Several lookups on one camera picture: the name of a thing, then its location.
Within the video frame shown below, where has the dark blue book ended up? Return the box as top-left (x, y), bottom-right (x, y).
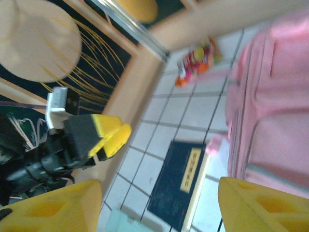
top-left (147, 140), bottom-right (212, 232)

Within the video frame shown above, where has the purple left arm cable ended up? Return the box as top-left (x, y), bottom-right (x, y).
top-left (0, 101), bottom-right (48, 109)

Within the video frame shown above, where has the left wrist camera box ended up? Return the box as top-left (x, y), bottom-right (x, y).
top-left (45, 87), bottom-right (80, 129)

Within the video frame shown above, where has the pink backpack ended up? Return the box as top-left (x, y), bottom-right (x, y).
top-left (205, 9), bottom-right (309, 199)

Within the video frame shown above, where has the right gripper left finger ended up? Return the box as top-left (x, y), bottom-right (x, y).
top-left (0, 180), bottom-right (103, 232)

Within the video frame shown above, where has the aluminium frame post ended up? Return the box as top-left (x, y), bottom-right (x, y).
top-left (91, 0), bottom-right (169, 61)

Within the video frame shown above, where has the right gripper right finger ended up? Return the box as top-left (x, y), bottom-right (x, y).
top-left (218, 176), bottom-right (309, 232)

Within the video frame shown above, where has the colourful snack bag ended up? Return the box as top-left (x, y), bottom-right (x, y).
top-left (175, 36), bottom-right (223, 87)

